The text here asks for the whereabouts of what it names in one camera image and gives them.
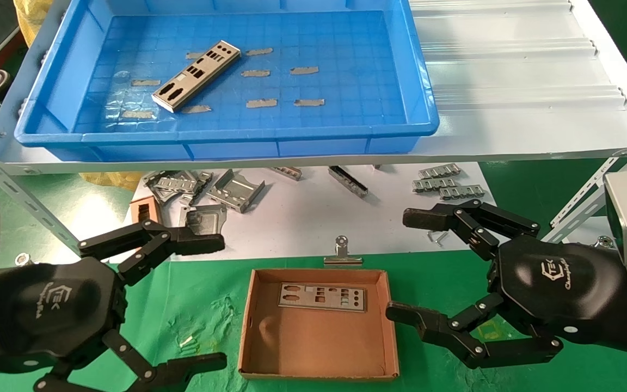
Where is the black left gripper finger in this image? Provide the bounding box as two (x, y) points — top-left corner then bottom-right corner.
(33, 328), (228, 392)
(78, 219), (226, 285)

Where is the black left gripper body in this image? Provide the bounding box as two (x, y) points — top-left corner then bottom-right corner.
(0, 256), (128, 377)

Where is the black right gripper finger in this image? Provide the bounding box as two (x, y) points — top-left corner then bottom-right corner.
(386, 293), (563, 370)
(402, 199), (541, 261)

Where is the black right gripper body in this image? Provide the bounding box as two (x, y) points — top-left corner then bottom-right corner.
(488, 234), (627, 361)

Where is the metal I/O shield plate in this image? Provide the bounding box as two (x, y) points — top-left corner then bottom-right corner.
(151, 40), (242, 113)
(277, 281), (368, 314)

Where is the grey metal tray part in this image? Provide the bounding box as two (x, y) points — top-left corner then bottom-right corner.
(179, 204), (228, 238)

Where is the brown cardboard box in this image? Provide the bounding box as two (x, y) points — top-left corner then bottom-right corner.
(237, 267), (401, 381)

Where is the blue plastic tray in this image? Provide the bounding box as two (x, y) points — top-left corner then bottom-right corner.
(13, 0), (440, 162)

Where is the metal connector strip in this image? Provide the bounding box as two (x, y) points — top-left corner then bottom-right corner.
(411, 177), (456, 193)
(438, 185), (486, 201)
(418, 163), (462, 180)

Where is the brown rectangular part holder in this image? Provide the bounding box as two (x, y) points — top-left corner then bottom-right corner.
(130, 195), (163, 228)

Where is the green table cloth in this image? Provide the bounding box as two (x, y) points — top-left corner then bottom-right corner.
(0, 256), (627, 392)

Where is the dark metal bar part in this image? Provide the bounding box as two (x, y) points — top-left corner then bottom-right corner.
(328, 166), (370, 198)

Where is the perforated metal shelf leg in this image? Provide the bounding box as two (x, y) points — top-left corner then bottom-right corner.
(541, 143), (627, 244)
(0, 139), (83, 248)

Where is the white paper sheet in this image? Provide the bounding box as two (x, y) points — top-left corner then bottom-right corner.
(128, 162), (502, 263)

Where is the small metal clip part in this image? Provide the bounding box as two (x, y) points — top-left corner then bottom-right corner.
(269, 166), (303, 181)

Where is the white metal shelf board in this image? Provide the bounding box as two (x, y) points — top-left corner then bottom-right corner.
(0, 0), (627, 176)

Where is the yellow plastic bag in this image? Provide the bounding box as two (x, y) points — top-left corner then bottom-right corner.
(13, 0), (56, 48)

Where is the flat metal frame part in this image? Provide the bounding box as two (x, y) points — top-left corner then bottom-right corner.
(144, 170), (201, 204)
(180, 171), (214, 206)

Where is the bent metal bracket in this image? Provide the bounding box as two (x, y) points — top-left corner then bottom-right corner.
(206, 168), (266, 213)

